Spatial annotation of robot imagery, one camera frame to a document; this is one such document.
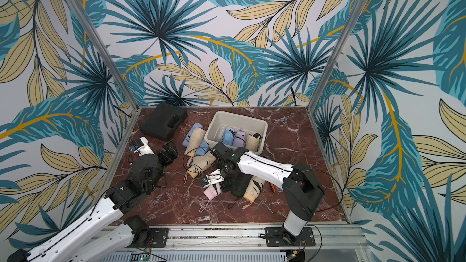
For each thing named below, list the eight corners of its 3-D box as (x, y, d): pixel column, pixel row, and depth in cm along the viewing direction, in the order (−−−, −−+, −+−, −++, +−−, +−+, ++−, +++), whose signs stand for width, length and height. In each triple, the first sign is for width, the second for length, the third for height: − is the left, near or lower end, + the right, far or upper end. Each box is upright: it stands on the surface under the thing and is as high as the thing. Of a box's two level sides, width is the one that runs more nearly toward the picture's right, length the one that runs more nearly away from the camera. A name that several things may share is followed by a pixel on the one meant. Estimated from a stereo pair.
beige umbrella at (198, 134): (186, 155, 98) (184, 150, 94) (195, 132, 108) (194, 126, 104) (198, 157, 98) (196, 152, 93) (206, 134, 107) (205, 128, 103)
